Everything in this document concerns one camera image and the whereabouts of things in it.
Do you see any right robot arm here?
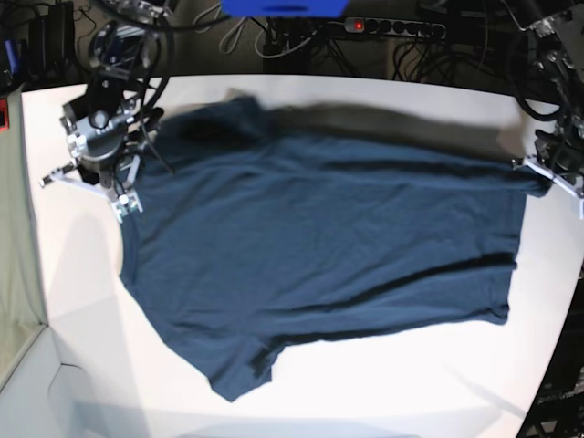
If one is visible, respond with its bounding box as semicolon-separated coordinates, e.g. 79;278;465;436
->
41;1;229;195

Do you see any grey looped cable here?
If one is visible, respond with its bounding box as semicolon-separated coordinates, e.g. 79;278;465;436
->
191;0;250;54

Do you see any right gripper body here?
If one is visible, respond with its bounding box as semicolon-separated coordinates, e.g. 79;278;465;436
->
63;118;160;192

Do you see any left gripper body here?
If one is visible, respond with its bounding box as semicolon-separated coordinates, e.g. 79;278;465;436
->
535;127;583;181

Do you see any green cloth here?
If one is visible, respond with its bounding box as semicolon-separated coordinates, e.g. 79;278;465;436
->
1;89;47;375

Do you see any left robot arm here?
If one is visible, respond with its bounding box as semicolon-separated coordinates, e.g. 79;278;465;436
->
503;1;583;183

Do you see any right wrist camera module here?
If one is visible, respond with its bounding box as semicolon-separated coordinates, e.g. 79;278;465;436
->
39;153;143;224

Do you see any blue plastic box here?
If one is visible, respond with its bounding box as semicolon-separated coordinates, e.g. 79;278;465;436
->
221;0;349;17

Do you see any light grey storage bin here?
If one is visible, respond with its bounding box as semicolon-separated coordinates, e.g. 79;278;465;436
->
1;326;150;437

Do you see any dark blue t-shirt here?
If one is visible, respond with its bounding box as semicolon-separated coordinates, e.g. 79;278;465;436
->
120;98;549;401

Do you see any red box at edge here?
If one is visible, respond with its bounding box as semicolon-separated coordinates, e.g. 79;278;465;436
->
0;98;10;132

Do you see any black power strip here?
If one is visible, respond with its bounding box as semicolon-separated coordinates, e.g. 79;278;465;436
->
343;17;447;40

